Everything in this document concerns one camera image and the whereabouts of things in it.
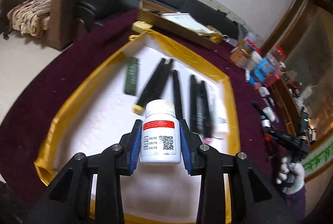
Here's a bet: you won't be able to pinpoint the black brush pen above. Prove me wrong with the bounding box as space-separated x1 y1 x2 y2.
190 75 198 134

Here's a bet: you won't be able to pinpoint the white gloved right hand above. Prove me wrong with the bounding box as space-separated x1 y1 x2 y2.
276 157 305 195

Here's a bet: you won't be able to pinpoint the white pill bottle red label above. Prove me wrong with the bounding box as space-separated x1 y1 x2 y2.
140 99 181 165

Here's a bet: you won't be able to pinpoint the long cardboard box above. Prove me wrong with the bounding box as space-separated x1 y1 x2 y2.
137 0 223 48

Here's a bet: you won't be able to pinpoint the red-lid clear jar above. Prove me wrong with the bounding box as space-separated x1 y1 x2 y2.
266 45 286 68

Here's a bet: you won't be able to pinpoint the white charger block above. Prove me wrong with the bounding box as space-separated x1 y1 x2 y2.
258 87 270 97

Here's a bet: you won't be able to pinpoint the white tube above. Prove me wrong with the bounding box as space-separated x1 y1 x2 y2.
211 84 230 140

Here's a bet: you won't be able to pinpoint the white tray with yellow tape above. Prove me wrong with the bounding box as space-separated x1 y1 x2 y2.
34 30 240 223

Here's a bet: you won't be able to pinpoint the yellow tape roll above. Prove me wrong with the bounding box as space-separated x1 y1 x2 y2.
209 30 223 44

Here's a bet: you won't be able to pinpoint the papers in box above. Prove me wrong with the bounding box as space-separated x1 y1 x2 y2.
160 13 215 36

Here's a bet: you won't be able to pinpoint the green-capped black art marker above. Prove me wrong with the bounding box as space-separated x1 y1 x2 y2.
172 70 183 120

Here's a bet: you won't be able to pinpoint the yellow-capped black marker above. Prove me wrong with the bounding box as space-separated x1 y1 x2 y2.
133 58 174 115

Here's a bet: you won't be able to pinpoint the green lighter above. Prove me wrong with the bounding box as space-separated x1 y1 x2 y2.
124 57 139 95

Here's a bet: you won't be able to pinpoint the black sofa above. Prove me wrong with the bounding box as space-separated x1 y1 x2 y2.
74 0 239 39

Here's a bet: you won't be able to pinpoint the blue-capped black marker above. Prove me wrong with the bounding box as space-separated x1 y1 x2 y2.
251 101 266 117

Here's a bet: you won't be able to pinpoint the pink-capped black marker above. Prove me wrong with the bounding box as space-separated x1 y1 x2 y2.
199 81 212 139

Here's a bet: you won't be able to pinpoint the white pill bottle lying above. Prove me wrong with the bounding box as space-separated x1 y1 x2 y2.
262 106 276 122

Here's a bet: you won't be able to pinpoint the white bottle orange cap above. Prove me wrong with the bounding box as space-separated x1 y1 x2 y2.
260 115 271 128

